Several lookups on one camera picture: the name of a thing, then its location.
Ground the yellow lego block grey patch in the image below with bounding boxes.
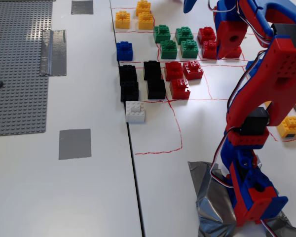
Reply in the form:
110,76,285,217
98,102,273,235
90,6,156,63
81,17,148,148
276,116,296,139

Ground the black lego block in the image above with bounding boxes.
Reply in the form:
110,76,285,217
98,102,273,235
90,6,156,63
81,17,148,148
118,64,138,86
143,60,162,81
120,81,140,103
146,79,167,100

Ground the blue lego block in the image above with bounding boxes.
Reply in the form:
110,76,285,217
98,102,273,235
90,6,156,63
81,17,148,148
116,41,134,62
245,59,262,80

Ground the red lego block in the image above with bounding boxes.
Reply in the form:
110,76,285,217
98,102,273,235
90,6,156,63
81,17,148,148
182,60,204,81
169,78,191,100
224,45,243,59
164,61,184,81
201,40,218,59
197,26,217,45

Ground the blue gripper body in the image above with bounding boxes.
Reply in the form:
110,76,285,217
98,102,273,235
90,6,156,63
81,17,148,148
213,0,239,26

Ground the grey tape marker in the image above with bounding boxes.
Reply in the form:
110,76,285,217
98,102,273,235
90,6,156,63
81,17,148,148
58,128,92,160
71,0,94,15

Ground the green lego block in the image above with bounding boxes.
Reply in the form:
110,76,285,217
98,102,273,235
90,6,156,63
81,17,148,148
159,39,178,59
180,39,199,59
175,26,194,45
152,24,172,43

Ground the white lego block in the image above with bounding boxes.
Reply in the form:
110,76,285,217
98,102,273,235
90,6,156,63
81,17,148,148
125,100,146,123

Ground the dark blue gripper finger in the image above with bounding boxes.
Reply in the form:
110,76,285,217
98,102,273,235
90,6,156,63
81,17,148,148
183,0,198,14

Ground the white red base cable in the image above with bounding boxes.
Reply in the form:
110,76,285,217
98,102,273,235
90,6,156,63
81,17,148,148
260,218,278,237

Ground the grey lego baseplate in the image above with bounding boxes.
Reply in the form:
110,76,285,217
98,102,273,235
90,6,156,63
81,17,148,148
0,0,54,138

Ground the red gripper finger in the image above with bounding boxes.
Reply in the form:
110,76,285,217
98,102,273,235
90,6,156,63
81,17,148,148
216,21,249,59

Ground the crumpled silver duct tape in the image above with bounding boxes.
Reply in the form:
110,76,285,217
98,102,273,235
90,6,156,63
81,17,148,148
187,160,296,237

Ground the red blue gripper finger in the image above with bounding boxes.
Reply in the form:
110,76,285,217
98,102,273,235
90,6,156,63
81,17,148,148
217,45,239,61

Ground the white red servo cable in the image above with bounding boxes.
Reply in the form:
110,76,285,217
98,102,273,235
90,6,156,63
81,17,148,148
209,49,268,190

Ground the wrinkled grey tape strip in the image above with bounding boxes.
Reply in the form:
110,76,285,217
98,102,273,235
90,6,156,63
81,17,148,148
39,29,68,77

